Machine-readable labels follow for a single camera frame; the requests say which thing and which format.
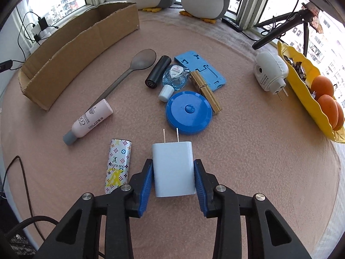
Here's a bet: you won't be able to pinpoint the wrapped candies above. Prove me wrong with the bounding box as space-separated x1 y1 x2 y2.
284 55 316 99

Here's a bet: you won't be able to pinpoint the cardboard box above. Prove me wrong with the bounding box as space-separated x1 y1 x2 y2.
18 2 139 111

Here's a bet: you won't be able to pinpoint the blue plastic phone stand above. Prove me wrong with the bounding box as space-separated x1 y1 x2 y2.
174 50 226 91

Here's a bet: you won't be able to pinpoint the grey plastic spoon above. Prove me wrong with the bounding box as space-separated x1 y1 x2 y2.
91 49 157 107

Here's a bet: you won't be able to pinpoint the orange fruit middle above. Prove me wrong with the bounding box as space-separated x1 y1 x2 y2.
310 76 334 100

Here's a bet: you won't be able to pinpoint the white plug-in device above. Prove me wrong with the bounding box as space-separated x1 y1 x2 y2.
253 52 289 100

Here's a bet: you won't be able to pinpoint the pink cosmetic bottle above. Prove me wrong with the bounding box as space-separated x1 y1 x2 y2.
63 99 113 146

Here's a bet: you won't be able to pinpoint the monogram patterned lighter case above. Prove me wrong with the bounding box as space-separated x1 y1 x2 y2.
105 139 132 194

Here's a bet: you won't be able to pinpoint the orange fruit front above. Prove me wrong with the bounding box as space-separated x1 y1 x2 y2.
318 94 339 129

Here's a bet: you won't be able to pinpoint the black tripod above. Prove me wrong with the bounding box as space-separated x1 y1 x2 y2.
252 2 320 57

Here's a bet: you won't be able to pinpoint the yellow fruit bowl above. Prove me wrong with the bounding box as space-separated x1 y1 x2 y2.
277 41 344 143

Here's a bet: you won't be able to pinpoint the black power adapter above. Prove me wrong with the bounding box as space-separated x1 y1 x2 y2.
38 17 49 31

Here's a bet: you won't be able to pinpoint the wooden clothespin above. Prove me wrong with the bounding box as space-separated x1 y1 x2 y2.
190 71 222 115

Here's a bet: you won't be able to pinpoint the orange fruit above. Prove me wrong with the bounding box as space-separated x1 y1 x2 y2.
333 101 344 131
310 76 334 100
318 94 339 129

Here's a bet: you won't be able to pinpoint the blue round tape measure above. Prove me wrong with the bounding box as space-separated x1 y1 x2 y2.
165 91 213 135

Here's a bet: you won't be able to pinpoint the black cylinder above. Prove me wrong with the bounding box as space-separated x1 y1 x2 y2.
145 55 171 89

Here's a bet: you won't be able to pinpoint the clear blue small bottle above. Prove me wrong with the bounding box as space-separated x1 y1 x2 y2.
158 64 190 102

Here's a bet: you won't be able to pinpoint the white power strip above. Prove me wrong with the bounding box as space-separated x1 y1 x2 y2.
29 24 59 54

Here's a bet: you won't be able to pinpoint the black remote control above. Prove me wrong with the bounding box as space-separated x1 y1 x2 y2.
221 16 243 33

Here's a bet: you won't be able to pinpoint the orange fruit rear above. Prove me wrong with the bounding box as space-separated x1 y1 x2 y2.
333 101 344 131

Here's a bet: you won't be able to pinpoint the white USB wall charger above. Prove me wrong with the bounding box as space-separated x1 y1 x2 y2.
152 135 196 198

